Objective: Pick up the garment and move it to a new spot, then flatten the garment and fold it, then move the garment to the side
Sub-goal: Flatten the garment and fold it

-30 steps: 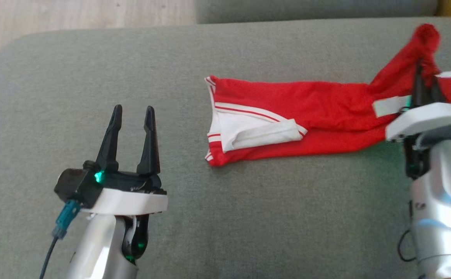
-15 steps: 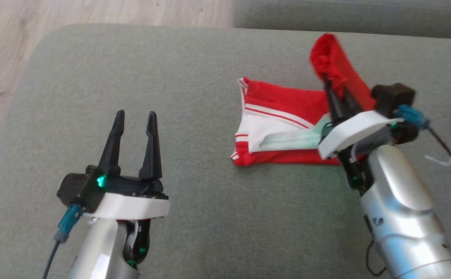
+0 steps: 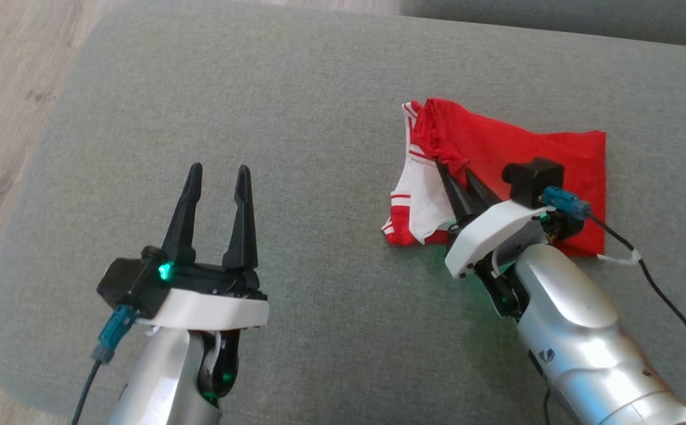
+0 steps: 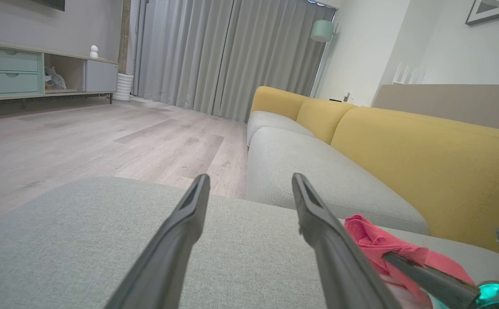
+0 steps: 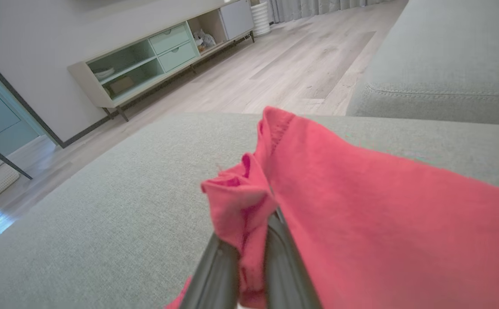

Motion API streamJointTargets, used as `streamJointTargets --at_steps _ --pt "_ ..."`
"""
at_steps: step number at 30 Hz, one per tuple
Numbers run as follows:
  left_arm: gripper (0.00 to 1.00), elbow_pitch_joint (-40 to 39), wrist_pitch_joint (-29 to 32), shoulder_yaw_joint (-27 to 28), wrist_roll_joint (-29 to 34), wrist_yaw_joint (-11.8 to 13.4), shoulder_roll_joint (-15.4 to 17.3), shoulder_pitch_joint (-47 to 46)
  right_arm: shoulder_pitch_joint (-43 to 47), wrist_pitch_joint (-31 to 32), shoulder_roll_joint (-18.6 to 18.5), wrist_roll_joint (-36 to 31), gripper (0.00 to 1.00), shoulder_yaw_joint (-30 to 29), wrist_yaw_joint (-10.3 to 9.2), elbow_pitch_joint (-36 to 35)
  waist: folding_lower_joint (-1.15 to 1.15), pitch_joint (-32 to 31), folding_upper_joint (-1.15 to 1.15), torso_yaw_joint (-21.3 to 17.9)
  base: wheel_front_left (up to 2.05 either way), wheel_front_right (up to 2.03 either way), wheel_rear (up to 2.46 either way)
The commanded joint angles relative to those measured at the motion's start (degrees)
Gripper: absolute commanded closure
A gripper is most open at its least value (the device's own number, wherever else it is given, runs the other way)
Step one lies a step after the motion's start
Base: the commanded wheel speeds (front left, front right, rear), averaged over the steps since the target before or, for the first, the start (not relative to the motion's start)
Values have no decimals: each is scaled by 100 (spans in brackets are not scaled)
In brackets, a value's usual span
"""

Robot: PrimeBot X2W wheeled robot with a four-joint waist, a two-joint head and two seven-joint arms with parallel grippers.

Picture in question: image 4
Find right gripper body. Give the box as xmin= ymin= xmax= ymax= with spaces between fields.
xmin=472 ymin=281 xmax=499 ymax=309

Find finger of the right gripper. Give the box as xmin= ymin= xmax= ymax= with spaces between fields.
xmin=382 ymin=252 xmax=481 ymax=309

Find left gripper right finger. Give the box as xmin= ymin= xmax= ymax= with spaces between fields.
xmin=292 ymin=173 xmax=402 ymax=309

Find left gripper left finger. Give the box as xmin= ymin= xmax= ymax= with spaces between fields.
xmin=105 ymin=174 xmax=211 ymax=309

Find red basketball jersey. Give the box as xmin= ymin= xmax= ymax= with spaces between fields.
xmin=344 ymin=215 xmax=476 ymax=309

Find grey fabric sofa ottoman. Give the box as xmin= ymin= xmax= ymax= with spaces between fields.
xmin=0 ymin=176 xmax=499 ymax=309

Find large yellow sofa back cushion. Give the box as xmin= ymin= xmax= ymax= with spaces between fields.
xmin=330 ymin=106 xmax=499 ymax=263

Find long grey sofa seat cushion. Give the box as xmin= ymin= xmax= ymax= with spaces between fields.
xmin=246 ymin=127 xmax=430 ymax=236

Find short grey sofa seat cushion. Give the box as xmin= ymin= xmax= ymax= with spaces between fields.
xmin=247 ymin=111 xmax=317 ymax=146

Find beige upholstered panel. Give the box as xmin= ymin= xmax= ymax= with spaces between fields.
xmin=373 ymin=84 xmax=499 ymax=134

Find white ribbed cylinder vase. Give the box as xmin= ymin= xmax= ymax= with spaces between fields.
xmin=113 ymin=73 xmax=134 ymax=102

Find white upright objects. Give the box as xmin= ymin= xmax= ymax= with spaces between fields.
xmin=392 ymin=62 xmax=426 ymax=85

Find grey plush toy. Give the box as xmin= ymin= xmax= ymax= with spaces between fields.
xmin=45 ymin=67 xmax=67 ymax=91

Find grey pleated curtain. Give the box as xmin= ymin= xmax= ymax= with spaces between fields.
xmin=128 ymin=0 xmax=338 ymax=124

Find mint green floor lamp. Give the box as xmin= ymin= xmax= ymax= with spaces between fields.
xmin=309 ymin=19 xmax=339 ymax=99

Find wooden cabinet with mint drawers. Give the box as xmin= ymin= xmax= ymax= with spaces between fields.
xmin=0 ymin=41 xmax=119 ymax=103

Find framed wall picture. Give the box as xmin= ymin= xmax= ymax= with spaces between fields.
xmin=465 ymin=0 xmax=499 ymax=26

